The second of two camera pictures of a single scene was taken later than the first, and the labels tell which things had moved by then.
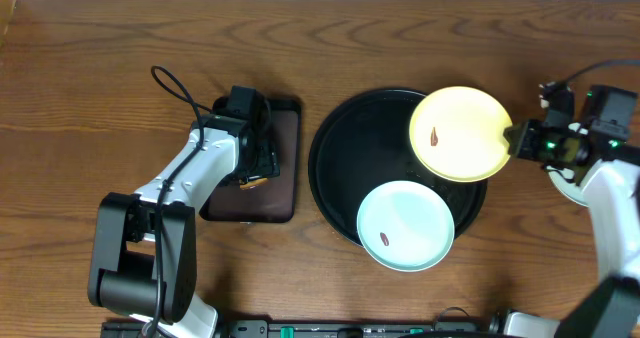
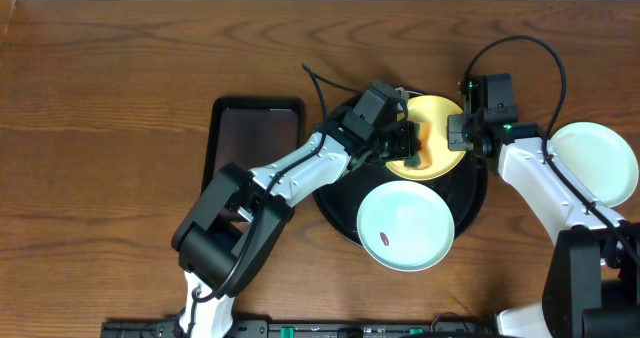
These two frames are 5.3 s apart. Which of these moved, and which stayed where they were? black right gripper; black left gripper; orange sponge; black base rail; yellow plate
Moved: black left gripper; yellow plate; black right gripper; orange sponge
Stayed: black base rail
